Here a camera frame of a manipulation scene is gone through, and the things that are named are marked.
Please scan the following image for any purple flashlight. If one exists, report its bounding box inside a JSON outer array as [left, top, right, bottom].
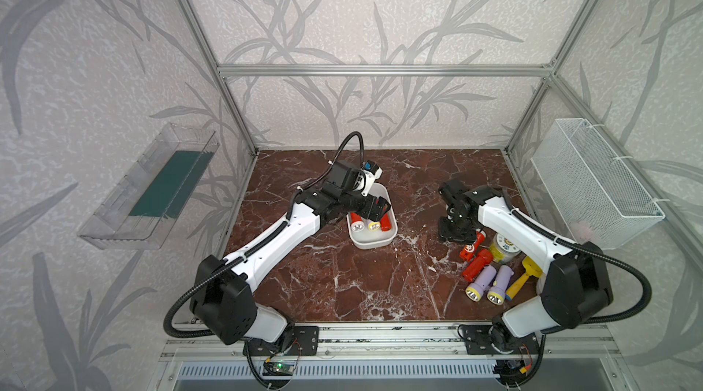
[[367, 221, 381, 231], [465, 266, 497, 302], [487, 265, 514, 305]]

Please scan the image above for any white plastic storage box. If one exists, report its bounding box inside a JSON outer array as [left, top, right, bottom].
[[345, 208, 398, 250]]

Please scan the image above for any red flashlight long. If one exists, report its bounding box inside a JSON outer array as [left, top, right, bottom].
[[380, 213, 393, 232]]

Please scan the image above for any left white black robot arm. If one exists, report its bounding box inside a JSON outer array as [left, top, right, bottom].
[[163, 151, 392, 353]]

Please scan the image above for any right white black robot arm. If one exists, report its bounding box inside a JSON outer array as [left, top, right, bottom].
[[439, 180, 653, 338]]

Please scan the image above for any red flashlight with logo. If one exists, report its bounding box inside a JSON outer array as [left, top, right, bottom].
[[460, 230, 486, 262]]

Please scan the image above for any round jar with label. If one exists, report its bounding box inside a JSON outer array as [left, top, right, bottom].
[[489, 234, 521, 265]]

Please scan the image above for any yellow toy shovel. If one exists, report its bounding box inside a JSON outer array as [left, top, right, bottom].
[[506, 257, 543, 301]]

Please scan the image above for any green shelf liner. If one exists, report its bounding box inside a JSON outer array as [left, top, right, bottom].
[[129, 150, 214, 219]]

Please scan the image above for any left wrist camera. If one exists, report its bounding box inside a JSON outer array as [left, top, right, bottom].
[[354, 160, 383, 196]]

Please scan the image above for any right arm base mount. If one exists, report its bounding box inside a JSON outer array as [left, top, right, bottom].
[[457, 323, 540, 355]]

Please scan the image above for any white wire mesh basket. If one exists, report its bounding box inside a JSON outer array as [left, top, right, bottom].
[[531, 118, 666, 250]]

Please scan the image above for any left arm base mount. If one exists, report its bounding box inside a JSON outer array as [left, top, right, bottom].
[[245, 324, 320, 356]]

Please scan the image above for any clear plastic wall shelf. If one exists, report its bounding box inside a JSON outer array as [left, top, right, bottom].
[[78, 123, 220, 250]]

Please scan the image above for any aluminium front rail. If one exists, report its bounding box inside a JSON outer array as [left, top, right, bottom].
[[159, 321, 622, 362]]

